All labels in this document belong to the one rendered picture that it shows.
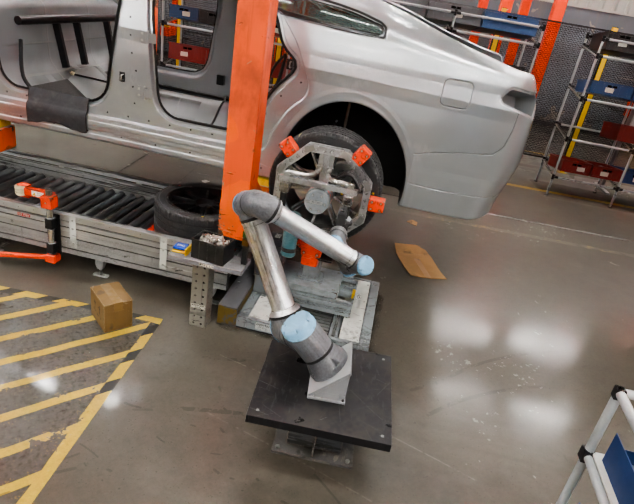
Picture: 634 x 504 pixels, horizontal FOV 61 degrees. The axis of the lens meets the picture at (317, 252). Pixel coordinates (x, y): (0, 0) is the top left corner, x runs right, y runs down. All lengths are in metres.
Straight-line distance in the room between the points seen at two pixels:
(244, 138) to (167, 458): 1.59
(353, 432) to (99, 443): 1.09
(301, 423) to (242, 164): 1.41
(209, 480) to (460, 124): 2.28
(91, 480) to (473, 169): 2.53
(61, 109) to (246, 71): 1.57
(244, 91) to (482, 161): 1.44
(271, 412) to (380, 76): 1.95
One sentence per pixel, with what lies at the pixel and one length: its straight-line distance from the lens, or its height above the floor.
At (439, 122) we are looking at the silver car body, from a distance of 3.27.
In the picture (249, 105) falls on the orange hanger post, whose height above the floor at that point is 1.29.
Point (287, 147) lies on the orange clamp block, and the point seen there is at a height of 1.08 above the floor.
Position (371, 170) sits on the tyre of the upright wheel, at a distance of 3.03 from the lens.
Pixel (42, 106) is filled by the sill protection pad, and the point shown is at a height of 0.90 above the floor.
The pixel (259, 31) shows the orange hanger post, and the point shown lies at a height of 1.65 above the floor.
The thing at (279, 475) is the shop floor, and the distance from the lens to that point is 2.48.
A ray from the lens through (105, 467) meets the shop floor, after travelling 2.51.
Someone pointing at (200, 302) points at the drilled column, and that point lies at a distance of 3.15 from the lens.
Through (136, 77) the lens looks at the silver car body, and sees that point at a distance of 3.70.
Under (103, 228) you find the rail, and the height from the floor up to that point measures 0.35.
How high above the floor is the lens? 1.87
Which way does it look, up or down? 26 degrees down
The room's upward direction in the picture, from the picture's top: 10 degrees clockwise
